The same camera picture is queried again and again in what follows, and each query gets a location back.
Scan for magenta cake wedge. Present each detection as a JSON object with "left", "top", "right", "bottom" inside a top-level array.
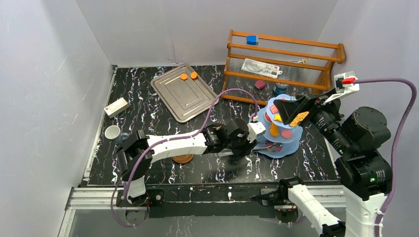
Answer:
[{"left": 265, "top": 143, "right": 283, "bottom": 152}]

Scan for blue block on shelf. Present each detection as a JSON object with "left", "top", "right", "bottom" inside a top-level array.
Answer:
[{"left": 246, "top": 35, "right": 259, "bottom": 45}]

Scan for packaged ruler protractor set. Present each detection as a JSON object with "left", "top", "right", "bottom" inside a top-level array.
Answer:
[{"left": 241, "top": 58, "right": 283, "bottom": 79}]

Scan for brown chocolate chip cookie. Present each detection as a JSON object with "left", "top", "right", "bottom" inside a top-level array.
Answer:
[{"left": 289, "top": 112, "right": 309, "bottom": 127}]

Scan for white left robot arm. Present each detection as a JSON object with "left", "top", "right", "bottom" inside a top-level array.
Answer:
[{"left": 117, "top": 119, "right": 266, "bottom": 205}]

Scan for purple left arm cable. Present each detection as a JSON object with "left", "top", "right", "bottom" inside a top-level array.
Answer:
[{"left": 110, "top": 88, "right": 259, "bottom": 229}]

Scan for maroon heart-shaped object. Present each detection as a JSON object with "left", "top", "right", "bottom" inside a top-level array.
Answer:
[{"left": 254, "top": 80, "right": 266, "bottom": 90}]

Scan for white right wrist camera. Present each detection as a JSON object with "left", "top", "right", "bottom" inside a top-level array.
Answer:
[{"left": 323, "top": 71, "right": 360, "bottom": 105}]

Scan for blue lidded jar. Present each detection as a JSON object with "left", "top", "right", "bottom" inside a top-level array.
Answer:
[{"left": 273, "top": 83, "right": 289, "bottom": 96}]

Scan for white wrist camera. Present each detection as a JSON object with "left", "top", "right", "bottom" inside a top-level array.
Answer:
[
  {"left": 247, "top": 115, "right": 266, "bottom": 143},
  {"left": 323, "top": 71, "right": 360, "bottom": 105}
]

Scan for orange oval pastry piece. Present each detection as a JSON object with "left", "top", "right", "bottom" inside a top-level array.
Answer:
[{"left": 269, "top": 123, "right": 280, "bottom": 137}]

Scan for orange yellow pastry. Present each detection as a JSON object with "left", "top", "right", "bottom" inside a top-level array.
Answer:
[{"left": 273, "top": 114, "right": 282, "bottom": 122}]

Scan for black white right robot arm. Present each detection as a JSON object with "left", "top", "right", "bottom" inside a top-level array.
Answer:
[{"left": 251, "top": 94, "right": 393, "bottom": 237}]

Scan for small grey white cup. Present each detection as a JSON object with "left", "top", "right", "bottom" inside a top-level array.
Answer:
[{"left": 104, "top": 125, "right": 129, "bottom": 145}]

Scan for small orange round cookie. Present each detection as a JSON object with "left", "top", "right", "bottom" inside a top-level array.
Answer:
[{"left": 190, "top": 72, "right": 198, "bottom": 79}]

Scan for brown wooden round coaster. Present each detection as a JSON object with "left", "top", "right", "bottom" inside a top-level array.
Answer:
[{"left": 172, "top": 154, "right": 194, "bottom": 164}]

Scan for blue three-tier cake stand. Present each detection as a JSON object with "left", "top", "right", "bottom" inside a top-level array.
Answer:
[{"left": 254, "top": 94, "right": 303, "bottom": 158}]

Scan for steel serving tray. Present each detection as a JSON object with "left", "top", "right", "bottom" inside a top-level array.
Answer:
[{"left": 151, "top": 64, "right": 217, "bottom": 123}]

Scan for small white cardboard box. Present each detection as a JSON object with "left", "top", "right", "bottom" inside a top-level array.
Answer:
[{"left": 104, "top": 98, "right": 129, "bottom": 119}]

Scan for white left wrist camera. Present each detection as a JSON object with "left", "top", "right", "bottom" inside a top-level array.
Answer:
[{"left": 247, "top": 115, "right": 266, "bottom": 143}]

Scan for pink layered cake slice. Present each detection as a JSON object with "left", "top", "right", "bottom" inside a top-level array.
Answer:
[{"left": 269, "top": 103, "right": 279, "bottom": 114}]

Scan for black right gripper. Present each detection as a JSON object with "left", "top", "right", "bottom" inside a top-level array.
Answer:
[{"left": 272, "top": 87, "right": 353, "bottom": 154}]

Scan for red sprinkled donut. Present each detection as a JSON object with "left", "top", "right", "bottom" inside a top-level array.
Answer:
[{"left": 264, "top": 113, "right": 272, "bottom": 123}]

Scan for steel food tongs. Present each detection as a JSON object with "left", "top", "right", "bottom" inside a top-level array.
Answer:
[{"left": 217, "top": 142, "right": 273, "bottom": 157}]

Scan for wooden two-tier shelf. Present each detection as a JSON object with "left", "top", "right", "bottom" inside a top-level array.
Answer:
[{"left": 222, "top": 30, "right": 346, "bottom": 105}]

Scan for pink round macaron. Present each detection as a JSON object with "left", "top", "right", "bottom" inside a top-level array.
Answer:
[{"left": 281, "top": 128, "right": 293, "bottom": 139}]

